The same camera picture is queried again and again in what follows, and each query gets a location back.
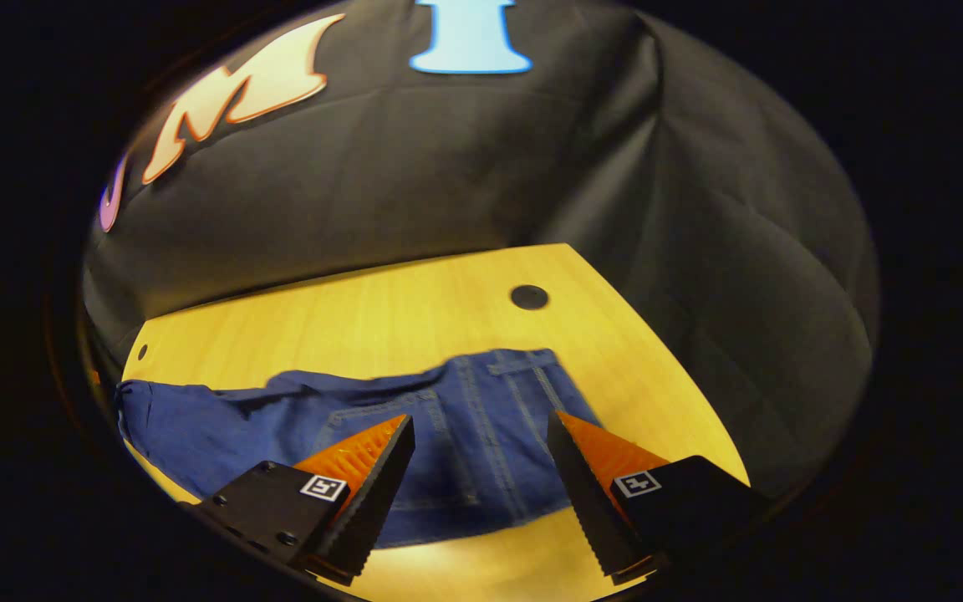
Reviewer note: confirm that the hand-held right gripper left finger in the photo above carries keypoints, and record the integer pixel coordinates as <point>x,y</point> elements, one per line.
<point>377,502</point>

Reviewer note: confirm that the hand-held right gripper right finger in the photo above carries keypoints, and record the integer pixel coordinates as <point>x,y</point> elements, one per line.
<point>586,502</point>

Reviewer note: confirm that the blue denim jeans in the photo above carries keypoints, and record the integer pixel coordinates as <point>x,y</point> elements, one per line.
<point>481,435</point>

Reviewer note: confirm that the black backdrop cloth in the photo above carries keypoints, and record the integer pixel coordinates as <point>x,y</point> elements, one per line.
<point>448,167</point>

